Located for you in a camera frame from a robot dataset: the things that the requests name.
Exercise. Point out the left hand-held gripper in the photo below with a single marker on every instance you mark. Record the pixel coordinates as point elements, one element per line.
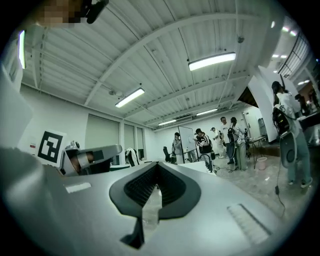
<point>51,145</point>

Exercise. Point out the clear bottle with red cap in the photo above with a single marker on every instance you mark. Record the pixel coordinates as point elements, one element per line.
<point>151,210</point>

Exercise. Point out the small silver fisheye camera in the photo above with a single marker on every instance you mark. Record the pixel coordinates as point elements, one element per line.
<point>74,144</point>

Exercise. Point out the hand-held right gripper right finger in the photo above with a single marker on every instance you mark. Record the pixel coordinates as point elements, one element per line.
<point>225,200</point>

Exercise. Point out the dark table with black legs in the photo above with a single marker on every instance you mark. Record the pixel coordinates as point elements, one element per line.
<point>258,138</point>

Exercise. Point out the black office chair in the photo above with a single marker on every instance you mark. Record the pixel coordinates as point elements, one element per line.
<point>166,153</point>

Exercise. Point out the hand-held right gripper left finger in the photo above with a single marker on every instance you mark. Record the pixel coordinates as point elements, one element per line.
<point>87,200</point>

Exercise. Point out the whiteboard on black stand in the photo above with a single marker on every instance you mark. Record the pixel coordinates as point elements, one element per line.
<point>187,140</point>

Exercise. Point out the grey ceiling dome sensor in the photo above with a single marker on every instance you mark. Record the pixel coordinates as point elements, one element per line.
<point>240,39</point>

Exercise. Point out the person's face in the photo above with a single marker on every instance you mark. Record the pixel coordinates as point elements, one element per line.
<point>60,13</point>

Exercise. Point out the grey rounded device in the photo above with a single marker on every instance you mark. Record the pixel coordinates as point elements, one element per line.
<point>287,150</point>

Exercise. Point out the long ceiling light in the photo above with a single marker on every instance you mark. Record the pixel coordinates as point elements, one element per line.
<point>207,111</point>
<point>130,97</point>
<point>22,48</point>
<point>212,61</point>
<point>167,122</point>

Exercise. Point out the black head-worn camera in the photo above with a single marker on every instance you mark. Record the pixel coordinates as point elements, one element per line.
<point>97,11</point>

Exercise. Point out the office chair with white cloth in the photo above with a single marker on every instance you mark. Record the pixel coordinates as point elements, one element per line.
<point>131,156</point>

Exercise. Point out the person's left hand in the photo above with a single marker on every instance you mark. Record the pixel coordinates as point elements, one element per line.
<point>74,163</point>

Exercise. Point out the grey window blind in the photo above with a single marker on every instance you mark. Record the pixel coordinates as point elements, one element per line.
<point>102,135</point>
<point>140,137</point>
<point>129,136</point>

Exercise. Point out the black stair railing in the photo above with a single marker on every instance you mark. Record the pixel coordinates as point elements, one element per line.
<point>297,50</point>

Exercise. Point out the pink plastic bin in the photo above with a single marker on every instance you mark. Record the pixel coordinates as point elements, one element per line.
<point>262,163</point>

